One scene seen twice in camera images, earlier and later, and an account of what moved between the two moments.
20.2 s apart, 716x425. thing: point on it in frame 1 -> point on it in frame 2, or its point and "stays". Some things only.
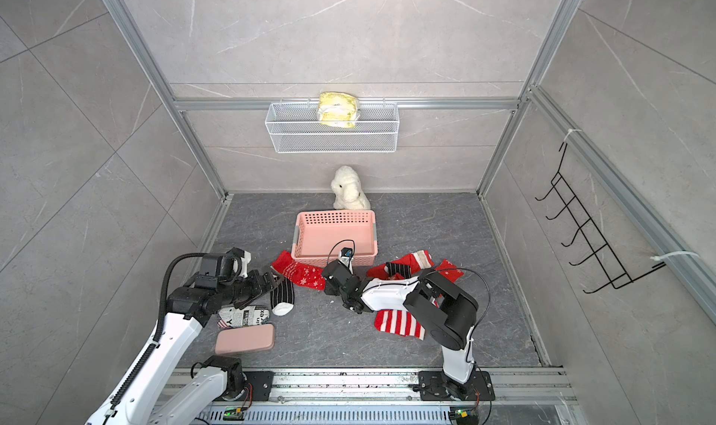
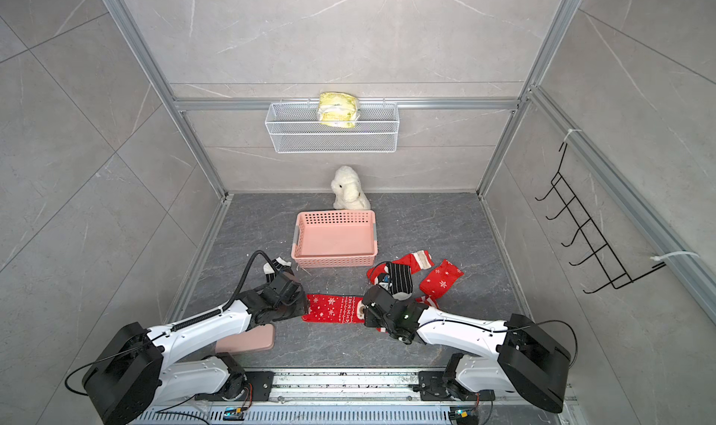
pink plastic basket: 319,237 stays
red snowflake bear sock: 299,273 -> 340,309
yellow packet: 337,109 stays
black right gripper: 329,289 -> 369,319
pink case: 244,339 stays
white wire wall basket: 296,129 stays
